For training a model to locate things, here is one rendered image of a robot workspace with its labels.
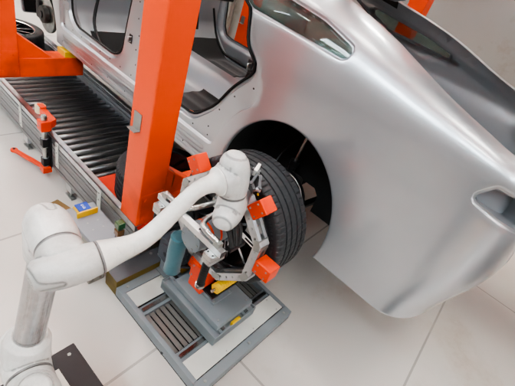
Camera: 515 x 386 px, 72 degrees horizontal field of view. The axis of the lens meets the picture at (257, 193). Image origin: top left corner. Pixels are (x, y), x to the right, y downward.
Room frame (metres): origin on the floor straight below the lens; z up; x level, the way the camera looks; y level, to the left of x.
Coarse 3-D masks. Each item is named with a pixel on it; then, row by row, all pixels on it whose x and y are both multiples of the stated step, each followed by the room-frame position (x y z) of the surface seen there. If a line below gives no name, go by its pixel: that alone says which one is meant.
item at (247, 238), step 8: (200, 200) 1.50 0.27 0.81; (208, 200) 1.45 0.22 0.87; (208, 208) 1.54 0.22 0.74; (200, 216) 1.47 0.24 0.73; (264, 224) 1.25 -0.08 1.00; (224, 240) 1.47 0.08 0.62; (248, 240) 1.31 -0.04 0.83; (208, 248) 1.38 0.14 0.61; (240, 248) 1.31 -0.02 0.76; (248, 248) 1.48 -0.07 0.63; (232, 256) 1.38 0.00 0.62; (240, 256) 1.39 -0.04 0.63; (248, 256) 1.40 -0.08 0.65; (232, 264) 1.30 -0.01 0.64; (240, 264) 1.30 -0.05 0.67
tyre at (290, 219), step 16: (256, 160) 1.46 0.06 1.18; (272, 160) 1.52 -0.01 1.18; (272, 176) 1.40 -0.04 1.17; (288, 176) 1.47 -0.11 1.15; (256, 192) 1.30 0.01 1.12; (272, 192) 1.31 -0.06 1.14; (288, 192) 1.39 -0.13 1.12; (288, 208) 1.32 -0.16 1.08; (304, 208) 1.41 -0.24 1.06; (272, 224) 1.23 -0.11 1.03; (288, 224) 1.28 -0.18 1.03; (304, 224) 1.38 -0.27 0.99; (272, 240) 1.22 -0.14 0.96; (288, 240) 1.26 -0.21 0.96; (272, 256) 1.20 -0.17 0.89; (288, 256) 1.28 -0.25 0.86
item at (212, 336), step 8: (184, 272) 1.57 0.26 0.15; (168, 280) 1.46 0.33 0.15; (168, 288) 1.40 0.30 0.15; (176, 288) 1.43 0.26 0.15; (176, 296) 1.36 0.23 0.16; (184, 296) 1.39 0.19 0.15; (176, 304) 1.35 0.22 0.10; (184, 304) 1.32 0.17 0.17; (184, 312) 1.31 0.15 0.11; (192, 312) 1.29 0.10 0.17; (248, 312) 1.43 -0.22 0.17; (192, 320) 1.28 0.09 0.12; (200, 320) 1.28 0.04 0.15; (232, 320) 1.36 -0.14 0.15; (240, 320) 1.37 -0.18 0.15; (200, 328) 1.24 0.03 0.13; (208, 328) 1.25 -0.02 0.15; (224, 328) 1.26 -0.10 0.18; (232, 328) 1.32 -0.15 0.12; (208, 336) 1.20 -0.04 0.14; (216, 336) 1.22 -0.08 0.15
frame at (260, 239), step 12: (192, 180) 1.38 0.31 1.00; (180, 192) 1.41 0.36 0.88; (252, 228) 1.20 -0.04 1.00; (264, 228) 1.22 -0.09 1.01; (252, 240) 1.17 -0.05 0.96; (264, 240) 1.18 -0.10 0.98; (192, 252) 1.32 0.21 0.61; (252, 252) 1.16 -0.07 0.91; (264, 252) 1.19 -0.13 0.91; (216, 264) 1.29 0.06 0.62; (252, 264) 1.15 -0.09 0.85; (216, 276) 1.22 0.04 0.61; (228, 276) 1.19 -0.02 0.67; (240, 276) 1.16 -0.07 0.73; (252, 276) 1.18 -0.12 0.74
